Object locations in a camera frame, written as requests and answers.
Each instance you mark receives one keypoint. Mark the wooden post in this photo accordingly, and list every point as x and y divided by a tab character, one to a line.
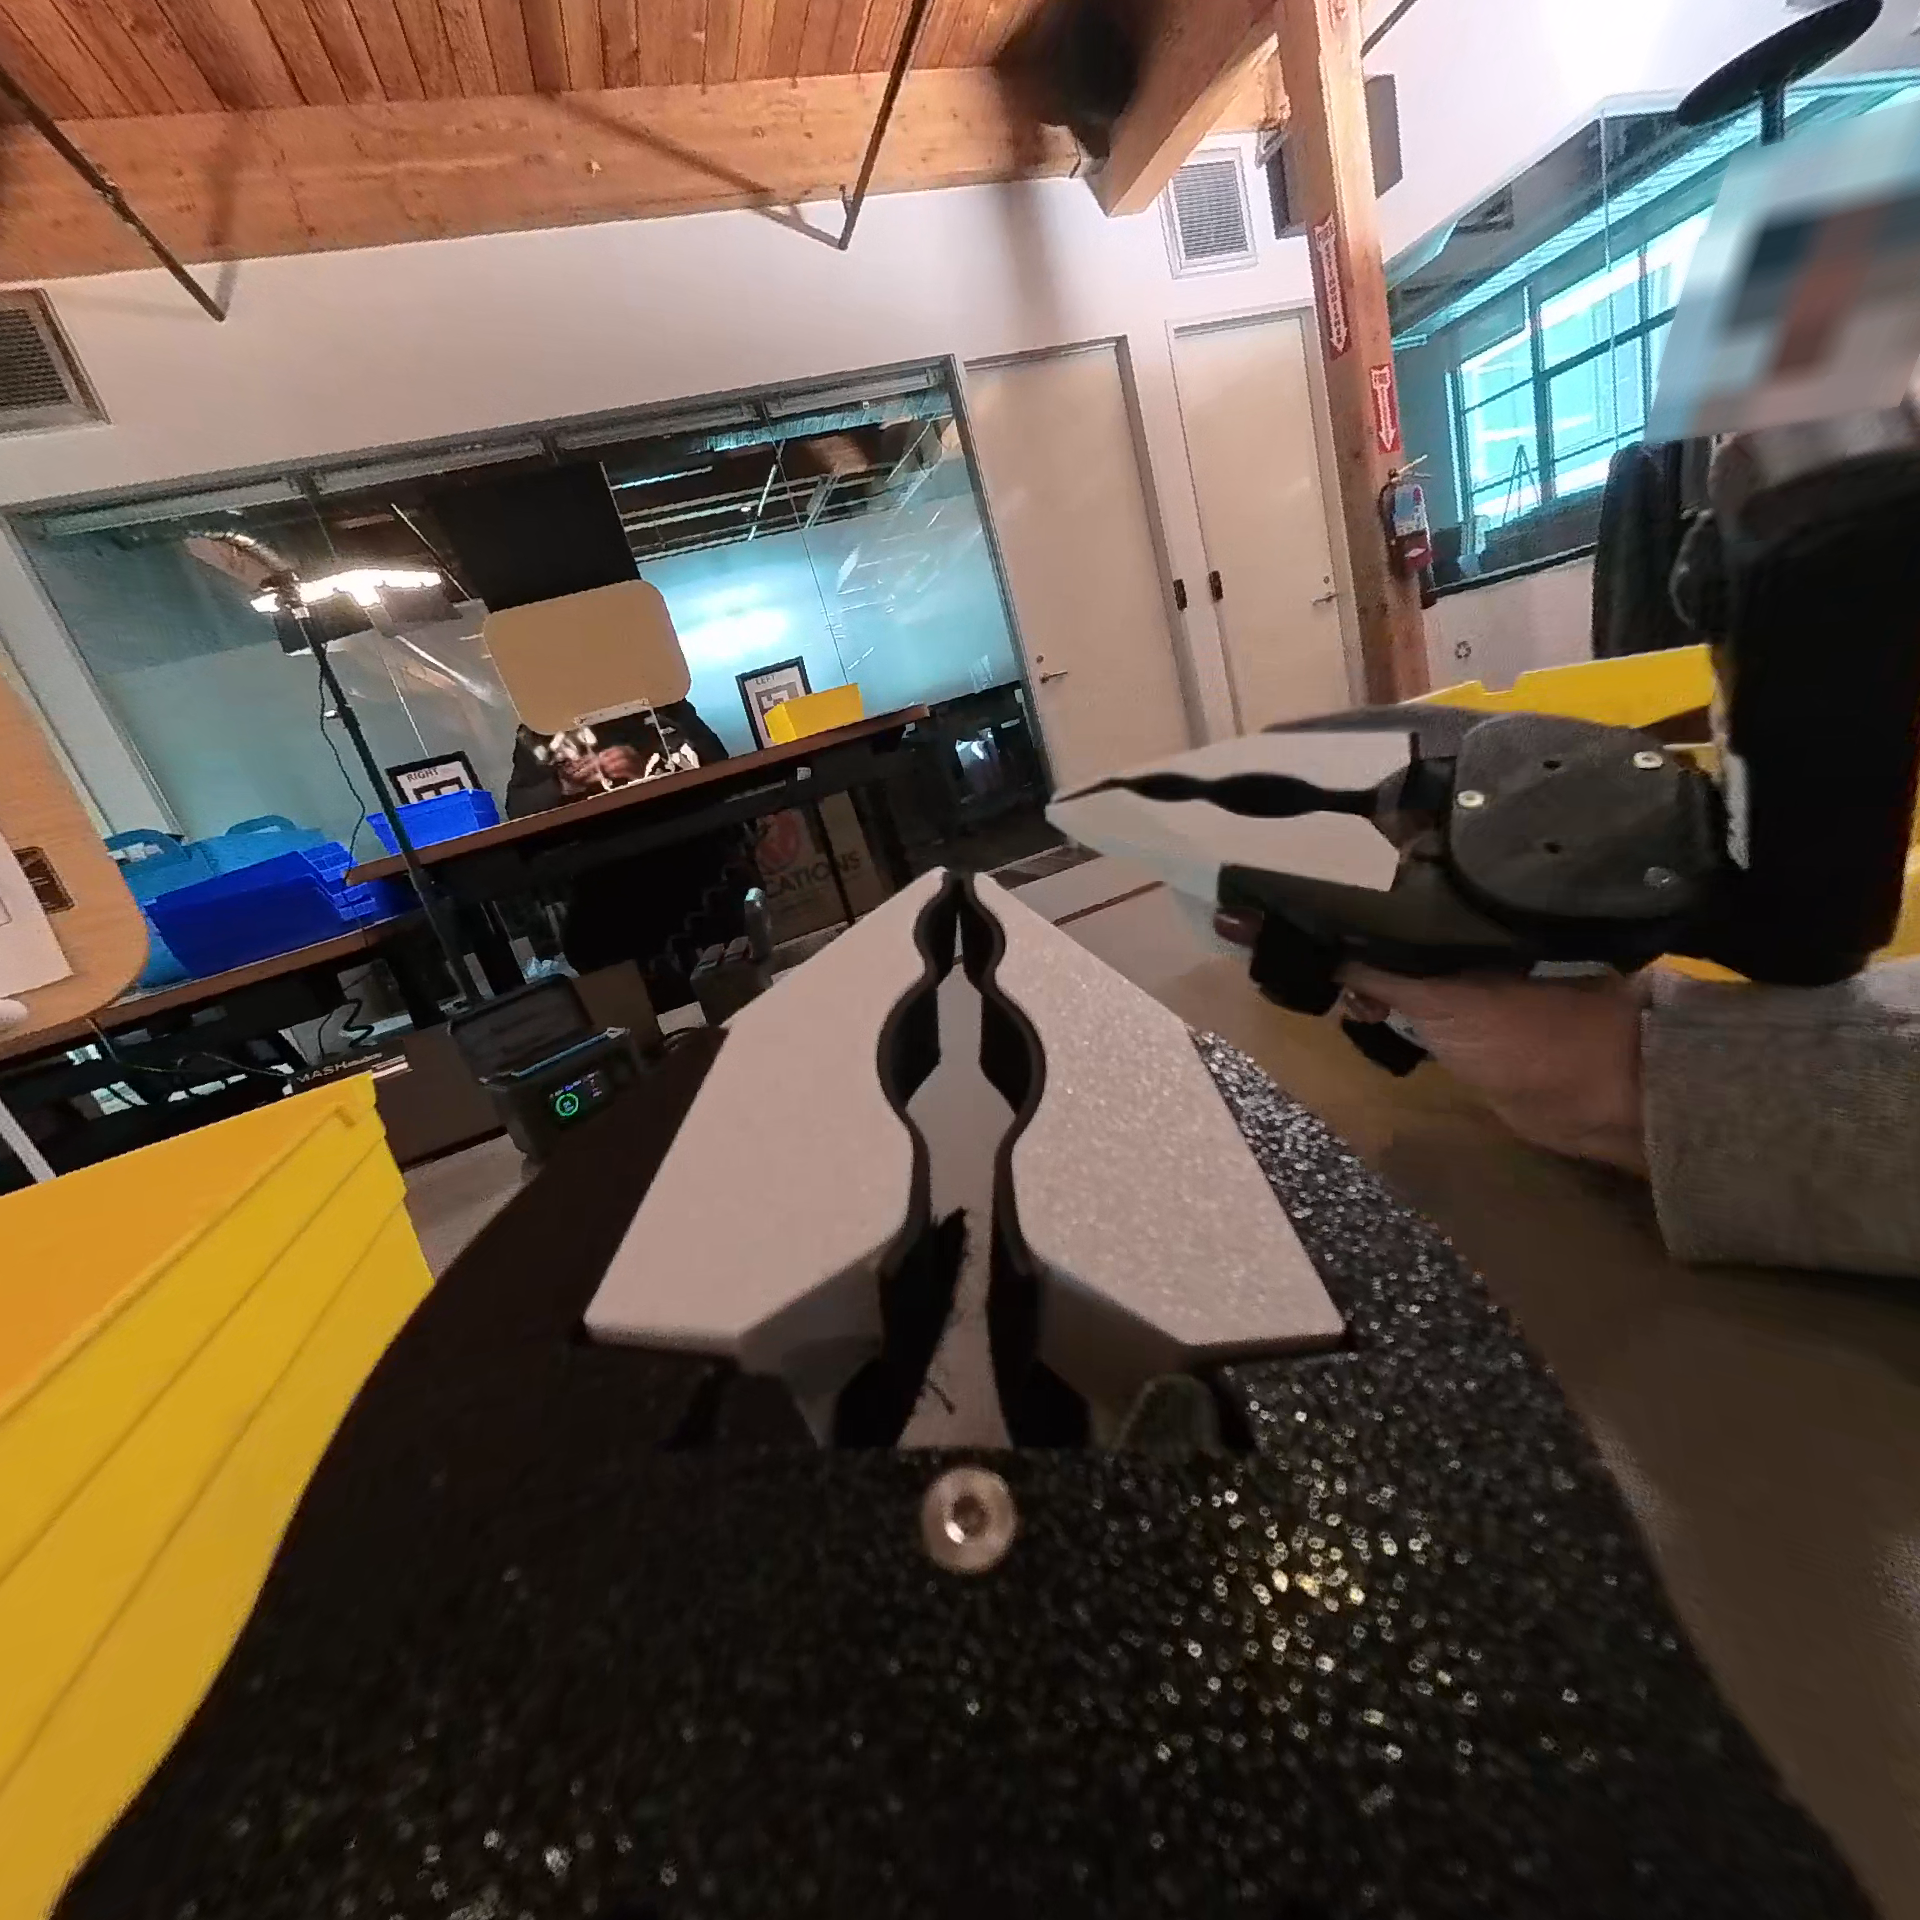
1358	524

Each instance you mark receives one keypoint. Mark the person's right hand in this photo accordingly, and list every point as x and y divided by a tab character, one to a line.
1516	1049

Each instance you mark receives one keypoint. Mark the red fire extinguisher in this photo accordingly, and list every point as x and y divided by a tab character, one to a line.
1406	517

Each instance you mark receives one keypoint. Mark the small yellow bin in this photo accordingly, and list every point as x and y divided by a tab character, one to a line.
820	715

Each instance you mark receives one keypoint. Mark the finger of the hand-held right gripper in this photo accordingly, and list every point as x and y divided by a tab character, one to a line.
1170	849
1290	757

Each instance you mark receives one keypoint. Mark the black round lamp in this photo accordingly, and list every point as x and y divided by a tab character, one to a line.
1778	59

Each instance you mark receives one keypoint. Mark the dark wooden table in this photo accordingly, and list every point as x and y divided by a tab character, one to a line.
225	1001
674	796

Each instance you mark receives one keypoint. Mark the stack of blue bins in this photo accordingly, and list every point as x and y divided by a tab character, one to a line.
240	914

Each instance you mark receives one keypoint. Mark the framed black white tag sign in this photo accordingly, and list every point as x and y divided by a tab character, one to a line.
434	779
774	697

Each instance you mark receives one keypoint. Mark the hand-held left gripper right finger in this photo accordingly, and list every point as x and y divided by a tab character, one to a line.
1142	1170

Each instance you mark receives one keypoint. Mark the brown cardboard box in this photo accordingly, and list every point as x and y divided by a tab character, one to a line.
826	869

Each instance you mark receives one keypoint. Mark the white door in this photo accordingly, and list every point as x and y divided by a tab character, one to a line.
1080	524
1261	511

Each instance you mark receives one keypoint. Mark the large window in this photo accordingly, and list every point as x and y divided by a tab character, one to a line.
1560	375

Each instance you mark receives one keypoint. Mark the red arrow sign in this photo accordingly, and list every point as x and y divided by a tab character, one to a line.
1328	284
1382	405

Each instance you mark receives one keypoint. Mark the white wall vent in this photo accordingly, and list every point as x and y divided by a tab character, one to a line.
1208	210
38	360

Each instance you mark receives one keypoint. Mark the black portable power station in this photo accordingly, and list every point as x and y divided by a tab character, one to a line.
546	1059

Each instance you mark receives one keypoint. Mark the black tripod with light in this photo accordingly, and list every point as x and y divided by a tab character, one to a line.
324	621

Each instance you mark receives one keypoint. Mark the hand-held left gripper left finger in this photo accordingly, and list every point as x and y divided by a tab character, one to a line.
780	1170

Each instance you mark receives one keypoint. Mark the stacked yellow plastic bin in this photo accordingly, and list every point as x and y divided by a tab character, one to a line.
182	1425

